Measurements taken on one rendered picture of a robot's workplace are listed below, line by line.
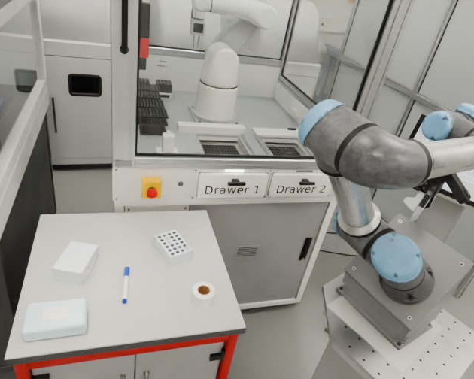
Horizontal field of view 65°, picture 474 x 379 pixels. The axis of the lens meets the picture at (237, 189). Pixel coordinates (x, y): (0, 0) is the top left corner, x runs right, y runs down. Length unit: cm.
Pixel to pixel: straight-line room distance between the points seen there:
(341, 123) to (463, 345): 92
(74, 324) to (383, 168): 84
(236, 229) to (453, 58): 190
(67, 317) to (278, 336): 130
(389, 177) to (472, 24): 225
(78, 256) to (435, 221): 154
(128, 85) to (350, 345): 106
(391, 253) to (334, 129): 43
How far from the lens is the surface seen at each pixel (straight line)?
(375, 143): 71
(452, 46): 296
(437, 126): 107
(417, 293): 120
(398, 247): 105
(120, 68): 129
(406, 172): 73
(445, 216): 197
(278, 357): 208
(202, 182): 148
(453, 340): 144
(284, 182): 160
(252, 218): 170
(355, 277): 129
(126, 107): 133
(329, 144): 74
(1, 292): 159
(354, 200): 94
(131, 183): 147
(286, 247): 190
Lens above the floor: 166
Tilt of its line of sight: 32 degrees down
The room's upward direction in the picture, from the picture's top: 11 degrees clockwise
